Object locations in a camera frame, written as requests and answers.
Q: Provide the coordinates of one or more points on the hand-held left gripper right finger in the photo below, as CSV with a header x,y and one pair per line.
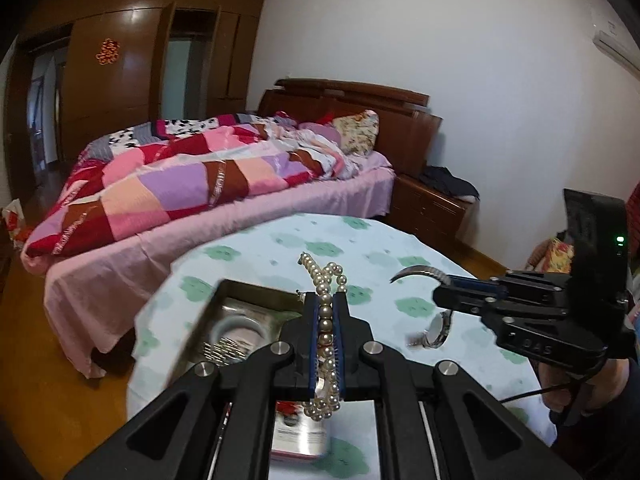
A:
x,y
340,347

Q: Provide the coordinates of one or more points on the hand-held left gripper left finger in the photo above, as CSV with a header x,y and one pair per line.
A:
x,y
316,345

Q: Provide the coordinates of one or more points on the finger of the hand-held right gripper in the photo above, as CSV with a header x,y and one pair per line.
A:
x,y
475,284
470,302

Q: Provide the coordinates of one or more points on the silver wristwatch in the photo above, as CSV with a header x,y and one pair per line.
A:
x,y
440,332

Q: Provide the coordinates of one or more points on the pink metal tin box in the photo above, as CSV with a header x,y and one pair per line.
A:
x,y
240,300

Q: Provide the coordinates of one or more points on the person's right hand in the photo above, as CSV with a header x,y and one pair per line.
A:
x,y
612,382

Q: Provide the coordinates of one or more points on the floral cushion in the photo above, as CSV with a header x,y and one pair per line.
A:
x,y
557,256

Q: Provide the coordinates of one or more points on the wooden nightstand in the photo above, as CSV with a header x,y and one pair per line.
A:
x,y
430,210

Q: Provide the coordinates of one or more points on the silver ribbed metal band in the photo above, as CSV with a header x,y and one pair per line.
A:
x,y
225,350

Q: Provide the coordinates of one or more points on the silver tin lid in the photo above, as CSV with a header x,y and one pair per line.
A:
x,y
300,440

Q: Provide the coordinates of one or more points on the pale jade bangle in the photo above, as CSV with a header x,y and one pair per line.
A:
x,y
214,332

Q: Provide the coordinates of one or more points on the dark cloth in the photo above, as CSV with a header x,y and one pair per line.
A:
x,y
447,182

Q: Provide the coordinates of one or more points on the wooden bed headboard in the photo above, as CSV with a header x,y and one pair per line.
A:
x,y
410,135

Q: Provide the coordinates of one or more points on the floral pillow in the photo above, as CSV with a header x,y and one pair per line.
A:
x,y
357,132

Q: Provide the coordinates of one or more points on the purple pillow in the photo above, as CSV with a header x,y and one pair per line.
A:
x,y
322,134

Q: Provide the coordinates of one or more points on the patchwork quilt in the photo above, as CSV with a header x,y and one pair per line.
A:
x,y
175,185

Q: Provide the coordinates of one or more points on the bed with patchwork quilt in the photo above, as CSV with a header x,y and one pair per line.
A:
x,y
100,300

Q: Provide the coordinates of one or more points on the white air conditioner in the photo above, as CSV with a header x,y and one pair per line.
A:
x,y
617,45

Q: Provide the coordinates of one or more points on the wooden wardrobe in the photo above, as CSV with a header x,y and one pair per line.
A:
x,y
125,95

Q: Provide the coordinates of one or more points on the red plastic bag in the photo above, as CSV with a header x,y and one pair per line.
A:
x,y
17,225

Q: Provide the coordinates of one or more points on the red paper decoration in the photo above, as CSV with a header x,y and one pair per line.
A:
x,y
106,51

